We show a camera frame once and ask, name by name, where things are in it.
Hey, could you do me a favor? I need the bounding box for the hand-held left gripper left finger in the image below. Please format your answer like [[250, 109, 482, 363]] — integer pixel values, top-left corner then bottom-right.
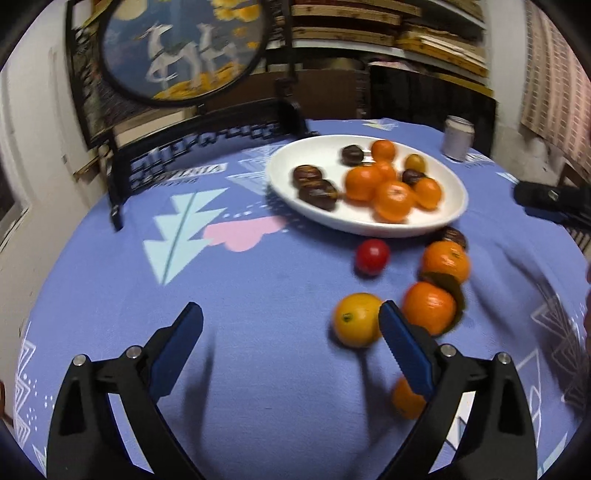
[[46, 302, 205, 480]]

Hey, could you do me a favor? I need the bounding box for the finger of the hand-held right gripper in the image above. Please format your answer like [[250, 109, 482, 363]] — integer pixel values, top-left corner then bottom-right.
[[564, 223, 591, 252], [514, 181, 591, 223]]

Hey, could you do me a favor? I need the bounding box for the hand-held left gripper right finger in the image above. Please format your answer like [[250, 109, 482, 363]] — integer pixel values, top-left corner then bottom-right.
[[379, 300, 539, 480]]

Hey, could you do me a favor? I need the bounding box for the yellow-orange citrus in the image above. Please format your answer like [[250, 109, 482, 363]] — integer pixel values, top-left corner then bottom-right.
[[333, 293, 385, 348]]

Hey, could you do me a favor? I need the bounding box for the large orange mandarin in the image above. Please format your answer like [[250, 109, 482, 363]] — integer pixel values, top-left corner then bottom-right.
[[373, 181, 416, 223]]

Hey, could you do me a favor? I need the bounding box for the white oval plate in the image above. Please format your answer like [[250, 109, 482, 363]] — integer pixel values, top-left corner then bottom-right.
[[265, 134, 468, 238]]

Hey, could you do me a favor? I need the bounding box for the yellow-orange kumquat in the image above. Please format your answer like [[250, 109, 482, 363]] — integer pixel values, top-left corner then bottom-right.
[[392, 376, 428, 420]]

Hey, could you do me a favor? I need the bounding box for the orange mandarin with leaf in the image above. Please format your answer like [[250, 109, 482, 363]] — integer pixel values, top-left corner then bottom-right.
[[402, 272, 466, 337]]

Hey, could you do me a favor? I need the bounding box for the blue patterned tablecloth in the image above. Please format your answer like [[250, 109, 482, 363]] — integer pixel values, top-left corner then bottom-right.
[[11, 117, 591, 480]]

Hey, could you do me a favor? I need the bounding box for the silver drink can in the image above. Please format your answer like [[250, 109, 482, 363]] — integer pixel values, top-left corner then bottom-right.
[[441, 116, 475, 162]]

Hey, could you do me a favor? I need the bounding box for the red cherry tomato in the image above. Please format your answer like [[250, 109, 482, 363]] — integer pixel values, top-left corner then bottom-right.
[[355, 239, 391, 276]]

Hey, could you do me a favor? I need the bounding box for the brick-pattern curtain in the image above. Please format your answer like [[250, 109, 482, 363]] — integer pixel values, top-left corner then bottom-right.
[[521, 0, 591, 144]]

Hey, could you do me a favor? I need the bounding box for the black panel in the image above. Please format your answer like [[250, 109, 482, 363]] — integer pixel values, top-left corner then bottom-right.
[[367, 65, 497, 153]]

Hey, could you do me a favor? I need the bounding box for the white-framed window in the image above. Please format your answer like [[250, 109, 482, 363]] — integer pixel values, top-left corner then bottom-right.
[[0, 152, 28, 241]]

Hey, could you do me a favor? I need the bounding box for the stack of wooden picture frames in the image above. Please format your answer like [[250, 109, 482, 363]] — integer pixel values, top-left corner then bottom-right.
[[265, 0, 490, 86]]

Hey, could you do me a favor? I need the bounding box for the round deer table screen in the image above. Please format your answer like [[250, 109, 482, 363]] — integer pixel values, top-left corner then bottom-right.
[[65, 0, 308, 232]]

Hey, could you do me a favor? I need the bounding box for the light wooden picture frame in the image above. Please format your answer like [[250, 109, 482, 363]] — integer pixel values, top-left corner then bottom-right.
[[76, 106, 204, 183]]

